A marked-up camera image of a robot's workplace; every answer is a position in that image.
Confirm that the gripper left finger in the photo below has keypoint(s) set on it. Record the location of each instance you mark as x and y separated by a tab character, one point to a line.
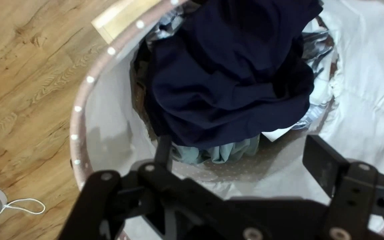
178	196

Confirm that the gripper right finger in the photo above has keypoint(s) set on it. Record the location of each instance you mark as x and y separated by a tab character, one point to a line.
352	196

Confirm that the teal cloth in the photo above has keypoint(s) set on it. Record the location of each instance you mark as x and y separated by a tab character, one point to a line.
225	153

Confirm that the pink dotted laundry bag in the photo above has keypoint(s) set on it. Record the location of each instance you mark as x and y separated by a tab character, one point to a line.
108	133

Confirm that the white cloth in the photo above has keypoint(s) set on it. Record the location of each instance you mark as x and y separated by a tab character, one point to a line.
368	83

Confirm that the dark blue cloth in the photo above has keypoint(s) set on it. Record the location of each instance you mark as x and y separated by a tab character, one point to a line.
232	76

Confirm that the light wooden board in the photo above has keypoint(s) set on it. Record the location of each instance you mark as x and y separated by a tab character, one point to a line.
122	16

